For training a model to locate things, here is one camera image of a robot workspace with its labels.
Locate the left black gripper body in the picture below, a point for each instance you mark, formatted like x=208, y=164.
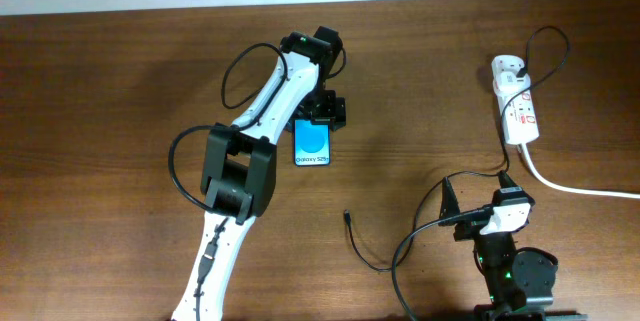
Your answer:
x=323, y=105

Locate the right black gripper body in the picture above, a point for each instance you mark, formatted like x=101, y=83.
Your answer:
x=486, y=246

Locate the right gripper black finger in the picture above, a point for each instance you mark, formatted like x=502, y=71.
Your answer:
x=449, y=209
x=506, y=182

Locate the blue screen Galaxy smartphone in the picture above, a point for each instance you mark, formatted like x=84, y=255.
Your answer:
x=311, y=144

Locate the white power strip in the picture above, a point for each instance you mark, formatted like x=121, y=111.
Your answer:
x=520, y=123

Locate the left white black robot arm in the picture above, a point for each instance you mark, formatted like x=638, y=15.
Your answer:
x=239, y=170

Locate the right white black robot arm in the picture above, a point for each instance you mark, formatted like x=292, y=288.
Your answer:
x=520, y=281

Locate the white USB charger plug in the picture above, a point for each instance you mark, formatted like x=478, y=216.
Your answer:
x=507, y=83

